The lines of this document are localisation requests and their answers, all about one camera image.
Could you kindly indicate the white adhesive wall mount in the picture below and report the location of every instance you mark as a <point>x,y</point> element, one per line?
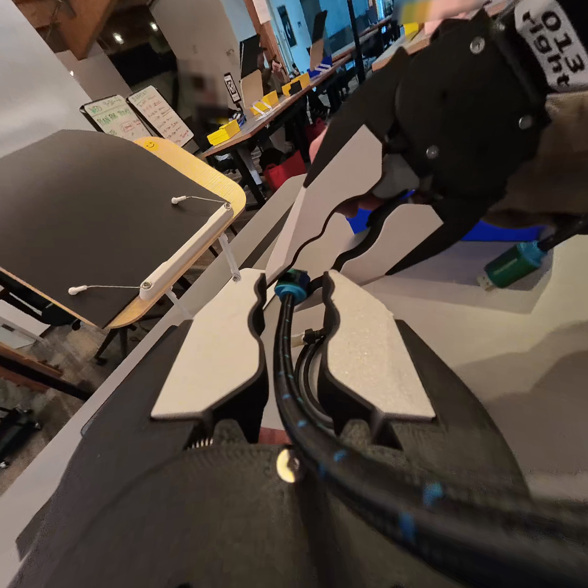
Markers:
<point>228,255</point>

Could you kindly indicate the small blue bin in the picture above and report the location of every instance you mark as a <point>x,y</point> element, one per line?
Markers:
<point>321,70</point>

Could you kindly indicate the black metal frame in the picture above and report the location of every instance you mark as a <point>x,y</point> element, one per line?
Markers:
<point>18,432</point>

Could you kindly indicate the small yellow bin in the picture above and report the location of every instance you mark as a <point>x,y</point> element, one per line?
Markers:
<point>285,88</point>
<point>270,99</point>
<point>223,134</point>

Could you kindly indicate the whiteboard with handwriting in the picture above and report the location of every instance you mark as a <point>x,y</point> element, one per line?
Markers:
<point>115,119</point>
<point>158,115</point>

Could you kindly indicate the person's right forearm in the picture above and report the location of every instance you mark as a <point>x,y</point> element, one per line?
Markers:
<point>565,160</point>

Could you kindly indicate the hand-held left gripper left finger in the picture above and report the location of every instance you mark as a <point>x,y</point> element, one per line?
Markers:
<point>220,358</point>

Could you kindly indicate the wooden bench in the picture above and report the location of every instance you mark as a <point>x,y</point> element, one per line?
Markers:
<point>27,365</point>

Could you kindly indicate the wooden column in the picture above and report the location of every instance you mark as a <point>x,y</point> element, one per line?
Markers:
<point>264,23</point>

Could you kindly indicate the long wooden desk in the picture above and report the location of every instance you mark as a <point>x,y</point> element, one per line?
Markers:
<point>266,121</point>

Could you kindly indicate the person's right hand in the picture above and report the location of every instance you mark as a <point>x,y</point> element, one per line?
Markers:
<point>360,206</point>

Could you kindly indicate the black pole stand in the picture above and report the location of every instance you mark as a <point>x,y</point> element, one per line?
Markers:
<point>354,41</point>

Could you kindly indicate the red bag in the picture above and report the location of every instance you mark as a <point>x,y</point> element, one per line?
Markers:
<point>285,172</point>
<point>314,131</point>

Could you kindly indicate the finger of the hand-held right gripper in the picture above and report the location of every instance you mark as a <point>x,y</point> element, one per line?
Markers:
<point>330,179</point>
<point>395,239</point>

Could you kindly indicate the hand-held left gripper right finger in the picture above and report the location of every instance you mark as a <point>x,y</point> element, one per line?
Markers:
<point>372,358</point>

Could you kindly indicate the black office chair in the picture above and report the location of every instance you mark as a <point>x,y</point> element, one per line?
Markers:
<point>46,312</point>

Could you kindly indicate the blue plastic bin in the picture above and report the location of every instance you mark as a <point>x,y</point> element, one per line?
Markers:
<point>500,232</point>

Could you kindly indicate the wooden board with black sheet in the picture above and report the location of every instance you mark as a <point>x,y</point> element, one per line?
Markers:
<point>92,206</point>

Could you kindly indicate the tan board on stand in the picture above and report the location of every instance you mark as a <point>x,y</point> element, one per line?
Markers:
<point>250,89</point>
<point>317,55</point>

